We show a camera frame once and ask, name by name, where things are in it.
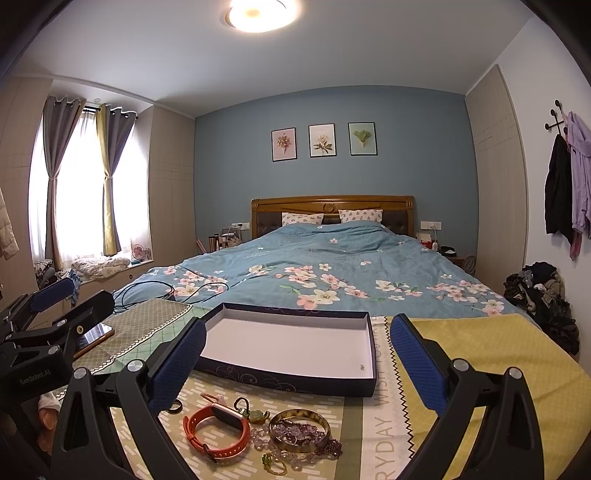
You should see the pink small jewelry piece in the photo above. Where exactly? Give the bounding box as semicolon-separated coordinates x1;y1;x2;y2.
200;393;228;406

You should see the gold green stone ring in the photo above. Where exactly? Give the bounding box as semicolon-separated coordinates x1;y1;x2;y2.
261;452;289;476

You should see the pile of dark clothes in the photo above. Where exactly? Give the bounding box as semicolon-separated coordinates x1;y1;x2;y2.
503;262;580;357

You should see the right nightstand with items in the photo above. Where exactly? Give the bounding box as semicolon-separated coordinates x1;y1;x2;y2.
416;232;477;275

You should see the purple hanging garment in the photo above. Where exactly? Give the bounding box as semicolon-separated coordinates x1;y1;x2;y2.
566;111;591;261

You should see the smartphone with brown case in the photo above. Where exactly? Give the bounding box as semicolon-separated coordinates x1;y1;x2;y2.
73;323;114;359

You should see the clear crystal bead bracelet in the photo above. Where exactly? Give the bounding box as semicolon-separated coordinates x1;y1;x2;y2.
250;426;320;471

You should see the left nightstand with clutter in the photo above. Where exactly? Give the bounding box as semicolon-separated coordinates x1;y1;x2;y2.
195;227;242;254

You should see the green jade pendant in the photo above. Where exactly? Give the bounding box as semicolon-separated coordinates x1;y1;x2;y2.
233;397;270;425

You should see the white flower framed picture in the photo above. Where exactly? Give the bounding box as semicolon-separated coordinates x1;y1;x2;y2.
308;123;337;158

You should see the white wall socket right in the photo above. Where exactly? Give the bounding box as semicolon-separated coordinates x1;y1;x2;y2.
420;221;443;231

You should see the beige wardrobe left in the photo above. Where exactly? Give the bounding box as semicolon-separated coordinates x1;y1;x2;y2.
148;106;197;266

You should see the blue floral duvet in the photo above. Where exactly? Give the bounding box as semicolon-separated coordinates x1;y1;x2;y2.
113;221;518;319

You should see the white bundle on windowsill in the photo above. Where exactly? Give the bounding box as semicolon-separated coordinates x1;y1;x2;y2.
71;256;131;280

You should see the small pink desk fan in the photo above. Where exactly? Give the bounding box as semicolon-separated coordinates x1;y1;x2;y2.
131;244;152;264

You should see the green leaf framed picture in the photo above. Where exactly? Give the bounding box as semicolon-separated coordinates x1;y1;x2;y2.
348;122;378;156

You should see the left floral pillow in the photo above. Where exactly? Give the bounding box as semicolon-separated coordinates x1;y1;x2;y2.
281;212;324;226

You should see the gold bangle bracelet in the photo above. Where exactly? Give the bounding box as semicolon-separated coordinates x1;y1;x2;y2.
267;408;332;453

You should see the pink flower framed picture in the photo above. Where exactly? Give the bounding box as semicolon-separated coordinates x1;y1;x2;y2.
271;127;297;162

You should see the beige wardrobe right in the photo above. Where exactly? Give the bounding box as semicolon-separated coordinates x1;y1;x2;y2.
466;65;528;294

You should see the wooden bed headboard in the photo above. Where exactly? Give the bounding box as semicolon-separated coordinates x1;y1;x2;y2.
250;195;415;239

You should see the left grey curtain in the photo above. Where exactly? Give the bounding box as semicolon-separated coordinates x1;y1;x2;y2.
42;96;85;270

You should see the orange band smartwatch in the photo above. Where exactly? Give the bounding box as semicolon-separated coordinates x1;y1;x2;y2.
182;403;250;463

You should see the beige wardrobe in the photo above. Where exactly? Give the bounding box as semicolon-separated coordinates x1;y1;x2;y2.
466;65;528;294
148;106;197;266

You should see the black cable on bed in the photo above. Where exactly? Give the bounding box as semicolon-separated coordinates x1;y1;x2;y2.
112;279;230;315

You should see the right floral pillow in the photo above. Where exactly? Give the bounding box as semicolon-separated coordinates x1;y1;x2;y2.
339;209;383;223

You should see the round ceiling lamp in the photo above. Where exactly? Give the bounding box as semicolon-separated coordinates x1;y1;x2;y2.
225;0;301;34

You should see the person's left hand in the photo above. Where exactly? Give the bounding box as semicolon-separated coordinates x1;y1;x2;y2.
38;393;60;454

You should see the purple bead bracelet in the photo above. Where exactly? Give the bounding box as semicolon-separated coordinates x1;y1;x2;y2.
271;419;344;460

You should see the black wall coat hook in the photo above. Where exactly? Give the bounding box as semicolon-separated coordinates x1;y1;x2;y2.
544;99;568;137

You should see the dark blue jewelry box tray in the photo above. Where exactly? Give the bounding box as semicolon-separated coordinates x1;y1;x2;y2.
194;303;378;398

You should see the right grey yellow curtain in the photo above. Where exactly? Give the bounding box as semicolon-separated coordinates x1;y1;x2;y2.
96;104;136;256

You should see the floral pillow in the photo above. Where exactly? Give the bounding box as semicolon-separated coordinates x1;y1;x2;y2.
339;209;383;223
281;212;324;226

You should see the black hanging jacket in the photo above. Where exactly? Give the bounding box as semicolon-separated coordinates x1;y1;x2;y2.
545;134;574;244

